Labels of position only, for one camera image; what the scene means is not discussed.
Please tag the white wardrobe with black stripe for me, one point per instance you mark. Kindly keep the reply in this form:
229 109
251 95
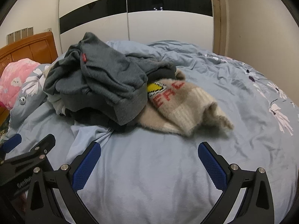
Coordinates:
163 28

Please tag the blue floral duvet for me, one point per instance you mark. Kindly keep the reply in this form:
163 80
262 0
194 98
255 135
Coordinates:
151 163

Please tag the grey fleece sweatshirt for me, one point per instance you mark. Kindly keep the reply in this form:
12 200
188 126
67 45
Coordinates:
100 74

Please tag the dark cloth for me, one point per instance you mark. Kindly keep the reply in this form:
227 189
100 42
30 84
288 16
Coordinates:
88 120

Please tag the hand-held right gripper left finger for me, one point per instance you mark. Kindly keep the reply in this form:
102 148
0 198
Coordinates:
86 168

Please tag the wooden bed headboard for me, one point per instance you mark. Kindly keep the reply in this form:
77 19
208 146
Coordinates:
30 49

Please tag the beige knitted sweater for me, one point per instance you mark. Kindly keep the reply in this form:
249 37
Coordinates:
186 112

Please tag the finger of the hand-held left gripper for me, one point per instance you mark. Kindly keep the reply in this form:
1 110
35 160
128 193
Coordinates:
11 143
45 142

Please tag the beige door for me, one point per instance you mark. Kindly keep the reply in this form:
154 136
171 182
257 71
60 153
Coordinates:
220 28

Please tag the white cloth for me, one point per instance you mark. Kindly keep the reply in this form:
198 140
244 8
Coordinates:
56 103

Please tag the grey wall plates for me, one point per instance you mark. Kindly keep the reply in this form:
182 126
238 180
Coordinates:
23 33

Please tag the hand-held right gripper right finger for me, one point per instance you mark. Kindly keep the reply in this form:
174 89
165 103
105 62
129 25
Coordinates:
212 168

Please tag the pink patterned pillow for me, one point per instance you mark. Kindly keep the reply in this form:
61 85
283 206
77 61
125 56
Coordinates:
16 79

